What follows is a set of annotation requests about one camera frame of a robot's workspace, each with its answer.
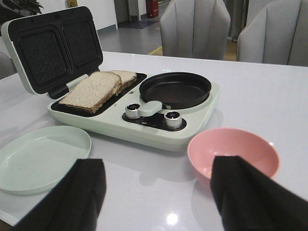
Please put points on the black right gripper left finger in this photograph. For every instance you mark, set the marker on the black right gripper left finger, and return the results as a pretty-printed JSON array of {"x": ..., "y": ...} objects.
[{"x": 73, "y": 204}]

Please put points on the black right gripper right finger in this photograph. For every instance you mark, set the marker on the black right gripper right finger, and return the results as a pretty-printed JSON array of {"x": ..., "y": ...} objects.
[{"x": 248, "y": 200}]

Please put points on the pink plastic bowl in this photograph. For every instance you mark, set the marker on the pink plastic bowl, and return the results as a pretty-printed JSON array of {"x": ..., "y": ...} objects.
[{"x": 205, "y": 146}]

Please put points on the whole wheat bread slice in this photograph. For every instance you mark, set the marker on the whole wheat bread slice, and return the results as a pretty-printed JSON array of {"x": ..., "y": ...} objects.
[{"x": 92, "y": 92}]

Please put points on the white bread slice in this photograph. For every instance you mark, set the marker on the white bread slice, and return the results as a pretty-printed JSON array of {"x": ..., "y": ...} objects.
[{"x": 127, "y": 77}]

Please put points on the mint green breakfast maker lid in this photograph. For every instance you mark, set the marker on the mint green breakfast maker lid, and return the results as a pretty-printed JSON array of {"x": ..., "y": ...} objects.
[{"x": 52, "y": 49}]

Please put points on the mint green breakfast maker base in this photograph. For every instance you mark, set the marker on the mint green breakfast maker base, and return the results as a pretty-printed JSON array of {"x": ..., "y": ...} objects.
[{"x": 110, "y": 119}]

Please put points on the mint green round plate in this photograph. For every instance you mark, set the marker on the mint green round plate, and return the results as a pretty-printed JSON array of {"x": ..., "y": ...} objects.
[{"x": 37, "y": 161}]

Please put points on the right silver control knob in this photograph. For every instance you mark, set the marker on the right silver control knob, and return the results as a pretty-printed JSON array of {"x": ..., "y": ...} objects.
[{"x": 173, "y": 119}]

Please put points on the silver control knob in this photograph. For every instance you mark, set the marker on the silver control knob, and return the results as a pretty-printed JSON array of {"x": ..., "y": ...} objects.
[
  {"x": 131, "y": 111},
  {"x": 173, "y": 119}
]

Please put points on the left silver control knob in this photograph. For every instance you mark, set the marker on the left silver control knob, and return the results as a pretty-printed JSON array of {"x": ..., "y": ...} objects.
[{"x": 131, "y": 111}]

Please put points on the black round frying pan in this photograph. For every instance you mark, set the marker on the black round frying pan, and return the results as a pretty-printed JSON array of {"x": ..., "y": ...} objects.
[{"x": 176, "y": 90}]

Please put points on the right beige armchair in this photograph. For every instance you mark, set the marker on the right beige armchair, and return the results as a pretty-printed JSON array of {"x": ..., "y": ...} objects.
[{"x": 277, "y": 34}]

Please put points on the beige armchair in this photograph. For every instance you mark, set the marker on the beige armchair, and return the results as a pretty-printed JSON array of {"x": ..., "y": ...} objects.
[
  {"x": 195, "y": 29},
  {"x": 277, "y": 34}
]

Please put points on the left beige armchair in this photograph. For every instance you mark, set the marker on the left beige armchair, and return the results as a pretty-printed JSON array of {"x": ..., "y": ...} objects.
[{"x": 195, "y": 29}]

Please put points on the red fire extinguisher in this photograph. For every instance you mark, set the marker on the red fire extinguisher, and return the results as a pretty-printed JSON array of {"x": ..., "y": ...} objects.
[{"x": 152, "y": 8}]

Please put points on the mint green pan handle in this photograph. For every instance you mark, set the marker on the mint green pan handle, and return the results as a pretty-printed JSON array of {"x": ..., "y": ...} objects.
[{"x": 150, "y": 108}]

